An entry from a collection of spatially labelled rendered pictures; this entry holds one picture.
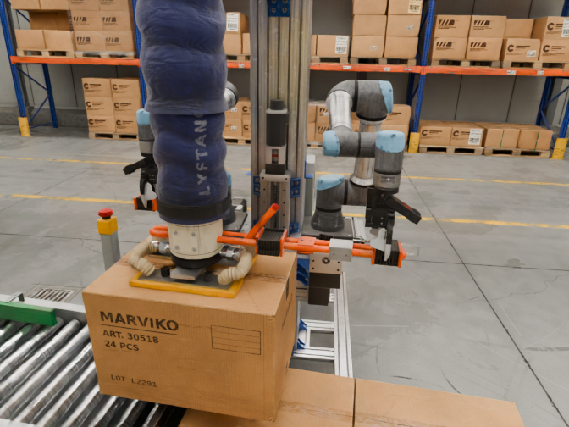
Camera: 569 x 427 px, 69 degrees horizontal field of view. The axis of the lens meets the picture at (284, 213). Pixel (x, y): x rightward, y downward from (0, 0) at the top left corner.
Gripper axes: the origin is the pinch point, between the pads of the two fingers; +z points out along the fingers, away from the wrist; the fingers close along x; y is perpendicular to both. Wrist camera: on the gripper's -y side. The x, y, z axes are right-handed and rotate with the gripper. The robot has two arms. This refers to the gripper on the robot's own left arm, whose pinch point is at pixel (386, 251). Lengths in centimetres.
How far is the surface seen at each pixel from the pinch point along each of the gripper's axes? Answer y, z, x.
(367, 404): 0, 66, -8
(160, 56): 61, -54, 12
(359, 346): 1, 119, -110
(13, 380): 137, 65, 8
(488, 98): -259, 16, -870
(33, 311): 152, 56, -24
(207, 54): 51, -54, 7
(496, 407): -47, 67, -16
